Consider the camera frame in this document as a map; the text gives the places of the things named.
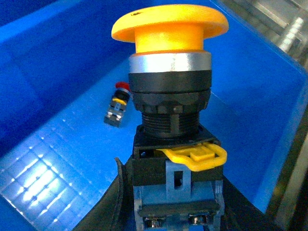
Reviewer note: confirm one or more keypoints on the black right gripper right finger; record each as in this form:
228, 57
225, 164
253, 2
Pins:
241, 214

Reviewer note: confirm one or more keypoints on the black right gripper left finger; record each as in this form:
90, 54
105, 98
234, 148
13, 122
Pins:
114, 211

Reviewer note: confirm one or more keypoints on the red mushroom push button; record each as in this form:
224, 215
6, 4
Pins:
118, 104

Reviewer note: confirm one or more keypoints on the yellow mushroom push button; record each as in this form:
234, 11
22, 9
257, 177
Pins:
175, 171

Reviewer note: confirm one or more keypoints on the blue empty middle bin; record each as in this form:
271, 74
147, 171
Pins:
58, 68

